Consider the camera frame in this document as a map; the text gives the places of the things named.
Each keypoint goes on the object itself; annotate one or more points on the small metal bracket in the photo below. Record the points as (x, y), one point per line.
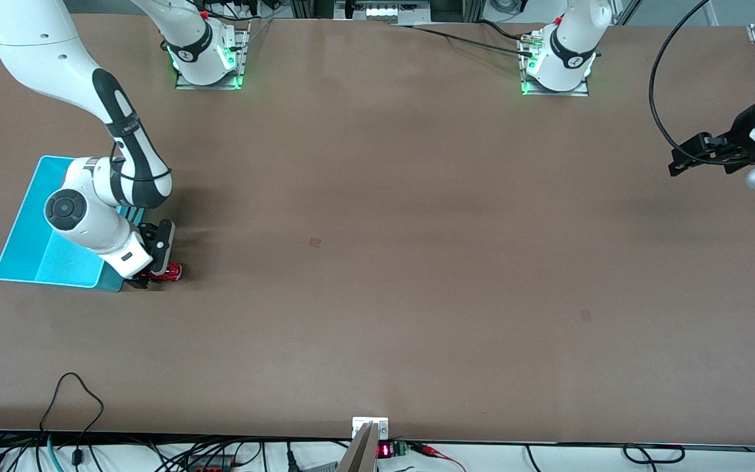
(361, 425)

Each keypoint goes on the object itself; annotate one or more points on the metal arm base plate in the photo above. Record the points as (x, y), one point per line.
(574, 92)
(207, 86)

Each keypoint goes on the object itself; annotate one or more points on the blue plastic box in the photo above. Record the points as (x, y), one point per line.
(30, 223)

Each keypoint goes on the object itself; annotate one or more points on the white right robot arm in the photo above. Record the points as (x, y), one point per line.
(43, 46)

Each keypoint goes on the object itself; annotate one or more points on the grey metal bar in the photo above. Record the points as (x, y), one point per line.
(359, 459)

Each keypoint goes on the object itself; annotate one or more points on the red beetle toy car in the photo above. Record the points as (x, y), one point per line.
(174, 273)

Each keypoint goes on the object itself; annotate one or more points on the white LED light fixture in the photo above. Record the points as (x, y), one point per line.
(384, 11)

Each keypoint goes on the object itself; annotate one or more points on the orange power strip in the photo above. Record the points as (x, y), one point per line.
(210, 464)

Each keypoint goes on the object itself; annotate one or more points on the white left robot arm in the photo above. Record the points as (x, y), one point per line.
(567, 46)

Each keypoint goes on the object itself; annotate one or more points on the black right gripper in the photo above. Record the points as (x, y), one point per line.
(146, 278)

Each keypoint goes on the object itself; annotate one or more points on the green terminal block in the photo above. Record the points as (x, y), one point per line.
(400, 448)

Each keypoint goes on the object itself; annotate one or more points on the red LED display module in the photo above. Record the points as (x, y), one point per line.
(384, 450)

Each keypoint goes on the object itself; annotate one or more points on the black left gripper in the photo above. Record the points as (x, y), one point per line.
(742, 130)

